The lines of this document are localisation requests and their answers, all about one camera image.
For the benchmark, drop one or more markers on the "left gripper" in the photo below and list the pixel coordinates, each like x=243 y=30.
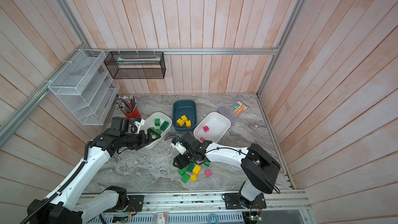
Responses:
x=143 y=141

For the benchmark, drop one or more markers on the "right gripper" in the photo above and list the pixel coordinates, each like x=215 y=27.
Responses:
x=181 y=160

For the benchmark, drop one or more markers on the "green square brick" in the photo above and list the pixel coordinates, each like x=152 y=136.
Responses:
x=157 y=122

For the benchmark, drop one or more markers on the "long dark green brick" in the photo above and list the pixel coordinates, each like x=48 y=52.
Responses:
x=164 y=125
x=191 y=167

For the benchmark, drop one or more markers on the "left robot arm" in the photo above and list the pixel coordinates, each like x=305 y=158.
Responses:
x=60 y=206

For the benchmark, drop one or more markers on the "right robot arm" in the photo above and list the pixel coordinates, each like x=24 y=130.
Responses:
x=259 y=166

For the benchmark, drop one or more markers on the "green brick front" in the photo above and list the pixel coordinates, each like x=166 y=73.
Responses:
x=185 y=178

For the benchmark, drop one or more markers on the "small yellow brick front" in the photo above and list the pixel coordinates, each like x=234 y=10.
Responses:
x=193 y=177

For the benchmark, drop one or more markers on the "left white plastic bin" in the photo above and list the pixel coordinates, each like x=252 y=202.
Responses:
x=149 y=123

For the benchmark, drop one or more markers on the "white plastic bin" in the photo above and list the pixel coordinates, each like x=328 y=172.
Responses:
x=149 y=123
x=218 y=126

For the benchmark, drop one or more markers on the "red pencil cup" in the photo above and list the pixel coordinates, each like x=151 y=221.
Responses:
x=134 y=114

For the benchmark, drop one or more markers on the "bundle of pencils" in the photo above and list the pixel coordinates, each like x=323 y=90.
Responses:
x=126 y=104

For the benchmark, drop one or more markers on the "teal plastic bin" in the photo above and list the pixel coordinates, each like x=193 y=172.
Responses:
x=187 y=108

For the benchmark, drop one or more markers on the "right white plastic bin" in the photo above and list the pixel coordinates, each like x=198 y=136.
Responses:
x=218 y=126

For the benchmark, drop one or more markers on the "colourful crayon pack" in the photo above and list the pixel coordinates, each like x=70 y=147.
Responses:
x=238 y=107

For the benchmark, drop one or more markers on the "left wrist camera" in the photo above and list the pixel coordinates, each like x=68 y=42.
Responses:
x=136 y=125

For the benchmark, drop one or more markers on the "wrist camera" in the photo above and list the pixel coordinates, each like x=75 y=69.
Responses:
x=178 y=145
x=136 y=125

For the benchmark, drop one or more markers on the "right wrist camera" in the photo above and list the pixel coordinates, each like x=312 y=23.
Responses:
x=178 y=145

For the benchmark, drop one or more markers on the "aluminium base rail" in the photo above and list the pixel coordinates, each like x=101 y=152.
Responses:
x=183 y=202

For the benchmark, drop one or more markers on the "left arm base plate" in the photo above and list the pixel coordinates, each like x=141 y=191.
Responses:
x=135 y=203

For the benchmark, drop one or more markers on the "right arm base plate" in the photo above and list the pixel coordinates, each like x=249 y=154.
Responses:
x=236 y=201

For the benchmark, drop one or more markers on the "black mesh wall basket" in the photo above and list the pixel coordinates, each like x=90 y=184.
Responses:
x=136 y=64

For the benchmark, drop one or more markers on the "white wire mesh shelf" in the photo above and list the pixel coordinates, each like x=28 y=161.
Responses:
x=85 y=91

